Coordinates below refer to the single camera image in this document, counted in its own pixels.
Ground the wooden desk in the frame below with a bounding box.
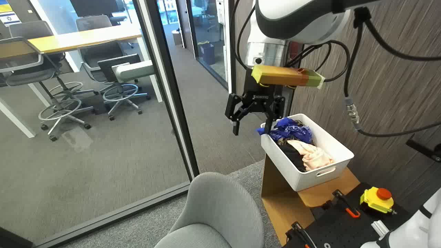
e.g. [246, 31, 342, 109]
[0, 25, 163, 139]

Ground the black clothing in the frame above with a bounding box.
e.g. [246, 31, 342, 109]
[279, 141, 306, 172]

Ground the black orange clamp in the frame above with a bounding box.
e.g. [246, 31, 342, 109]
[334, 189, 361, 219]

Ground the white plastic box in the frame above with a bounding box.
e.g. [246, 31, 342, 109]
[261, 113, 354, 192]

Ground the yellow emergency stop button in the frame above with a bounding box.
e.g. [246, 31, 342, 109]
[360, 186, 394, 214]

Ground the grey office chair left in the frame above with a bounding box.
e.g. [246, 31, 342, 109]
[0, 21, 91, 142]

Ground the black glass door frame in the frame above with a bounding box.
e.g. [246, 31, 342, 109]
[134, 0, 200, 181]

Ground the grey office chair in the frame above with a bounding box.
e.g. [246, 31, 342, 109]
[0, 21, 91, 142]
[75, 14, 152, 121]

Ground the grey office chair right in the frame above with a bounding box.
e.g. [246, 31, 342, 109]
[75, 14, 152, 121]

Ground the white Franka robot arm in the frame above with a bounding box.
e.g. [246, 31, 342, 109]
[225, 0, 440, 138]

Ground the black cable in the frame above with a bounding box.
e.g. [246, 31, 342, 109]
[343, 8, 441, 139]

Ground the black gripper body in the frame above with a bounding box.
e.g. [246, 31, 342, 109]
[228, 93, 285, 115]

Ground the peach clothing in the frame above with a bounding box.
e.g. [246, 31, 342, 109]
[288, 139, 335, 171]

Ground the blue bandana cloth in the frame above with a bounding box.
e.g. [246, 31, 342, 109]
[269, 117, 313, 144]

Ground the grey armchair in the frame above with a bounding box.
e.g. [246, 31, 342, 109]
[155, 172, 265, 248]

